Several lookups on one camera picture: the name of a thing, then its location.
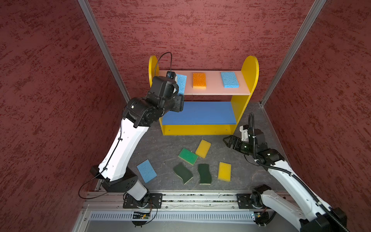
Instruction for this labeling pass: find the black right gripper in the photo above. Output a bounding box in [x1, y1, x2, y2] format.
[222, 135, 257, 156]

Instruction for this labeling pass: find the blue cellulose sponge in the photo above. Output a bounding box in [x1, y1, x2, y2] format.
[176, 74, 187, 95]
[137, 159, 157, 183]

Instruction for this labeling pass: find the orange scourer yellow sponge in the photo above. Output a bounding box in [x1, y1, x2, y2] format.
[192, 72, 207, 90]

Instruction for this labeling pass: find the yellow foam sponge front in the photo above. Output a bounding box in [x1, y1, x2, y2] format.
[218, 162, 231, 182]

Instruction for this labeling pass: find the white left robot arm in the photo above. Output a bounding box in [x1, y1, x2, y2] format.
[90, 71, 184, 207]

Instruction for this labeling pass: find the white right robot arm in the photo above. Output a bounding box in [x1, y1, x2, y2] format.
[223, 135, 349, 232]

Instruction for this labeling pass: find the yellow shelf with coloured boards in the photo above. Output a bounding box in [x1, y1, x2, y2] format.
[159, 56, 259, 135]

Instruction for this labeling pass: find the plain yellow foam sponge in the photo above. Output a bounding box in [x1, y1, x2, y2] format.
[195, 140, 211, 159]

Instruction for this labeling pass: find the dark green wavy sponge right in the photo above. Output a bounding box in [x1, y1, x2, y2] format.
[198, 163, 212, 185]

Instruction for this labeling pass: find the dark green wavy sponge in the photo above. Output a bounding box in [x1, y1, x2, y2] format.
[173, 163, 193, 185]
[198, 163, 212, 185]

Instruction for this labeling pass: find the green scourer yellow sponge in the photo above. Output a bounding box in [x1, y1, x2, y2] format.
[178, 148, 199, 165]

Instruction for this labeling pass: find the dark green wavy sponge left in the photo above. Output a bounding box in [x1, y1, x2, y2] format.
[173, 163, 193, 185]

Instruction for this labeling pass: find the aluminium corner profile left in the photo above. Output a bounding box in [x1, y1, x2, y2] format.
[78, 0, 130, 102]

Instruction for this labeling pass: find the aluminium corner profile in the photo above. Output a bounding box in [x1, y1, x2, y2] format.
[260, 0, 327, 108]
[78, 0, 130, 102]

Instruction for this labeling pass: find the left circuit board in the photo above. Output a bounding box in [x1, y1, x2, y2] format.
[132, 211, 151, 220]

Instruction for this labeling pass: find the aluminium corner profile right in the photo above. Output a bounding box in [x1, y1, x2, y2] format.
[260, 0, 327, 108]

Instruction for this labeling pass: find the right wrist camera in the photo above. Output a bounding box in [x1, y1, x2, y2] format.
[239, 125, 266, 145]

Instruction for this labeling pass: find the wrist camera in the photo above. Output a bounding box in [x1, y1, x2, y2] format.
[166, 71, 176, 81]
[239, 125, 266, 145]

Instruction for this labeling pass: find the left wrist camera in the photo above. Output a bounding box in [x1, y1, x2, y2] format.
[166, 71, 176, 81]

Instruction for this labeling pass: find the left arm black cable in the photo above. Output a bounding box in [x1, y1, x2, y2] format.
[153, 51, 174, 77]

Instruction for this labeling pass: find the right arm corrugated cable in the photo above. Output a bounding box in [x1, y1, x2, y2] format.
[247, 112, 351, 232]

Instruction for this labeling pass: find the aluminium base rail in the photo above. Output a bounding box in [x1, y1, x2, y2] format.
[83, 189, 290, 211]

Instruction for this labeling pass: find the perforated cable duct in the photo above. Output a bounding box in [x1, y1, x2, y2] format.
[89, 211, 255, 223]

